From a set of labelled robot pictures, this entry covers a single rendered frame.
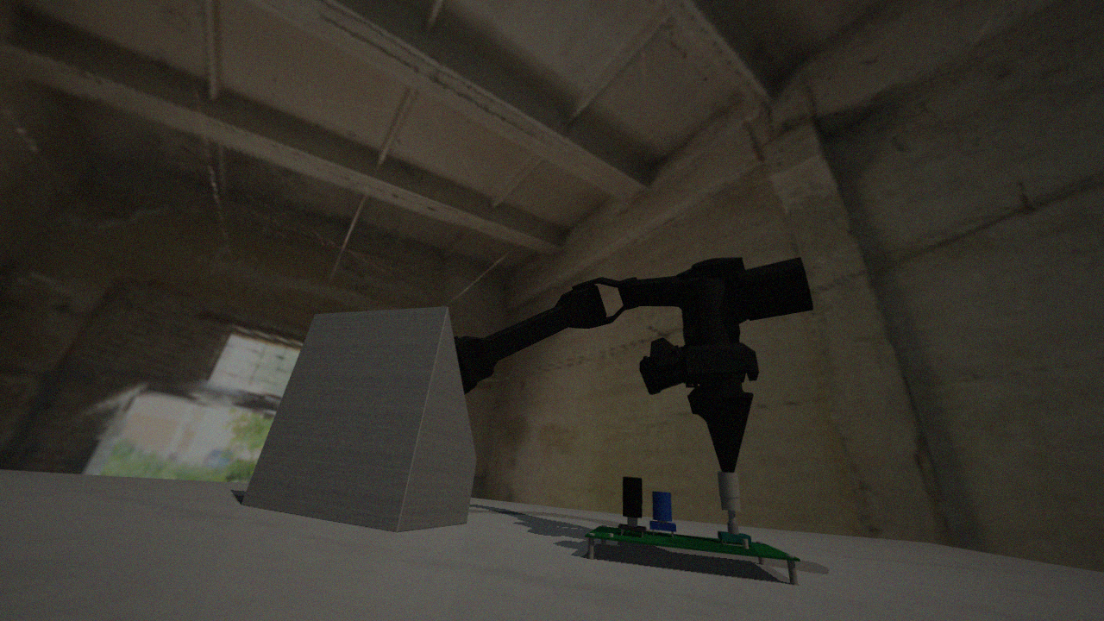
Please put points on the green circuit board with knobs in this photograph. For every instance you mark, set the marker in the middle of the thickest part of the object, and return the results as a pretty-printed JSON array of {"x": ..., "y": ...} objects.
[{"x": 729, "y": 493}]

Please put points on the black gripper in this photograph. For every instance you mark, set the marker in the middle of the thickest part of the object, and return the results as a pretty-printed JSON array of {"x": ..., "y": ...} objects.
[{"x": 718, "y": 363}]

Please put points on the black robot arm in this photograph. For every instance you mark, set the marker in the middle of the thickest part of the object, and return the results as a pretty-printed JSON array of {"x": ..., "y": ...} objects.
[{"x": 713, "y": 287}]

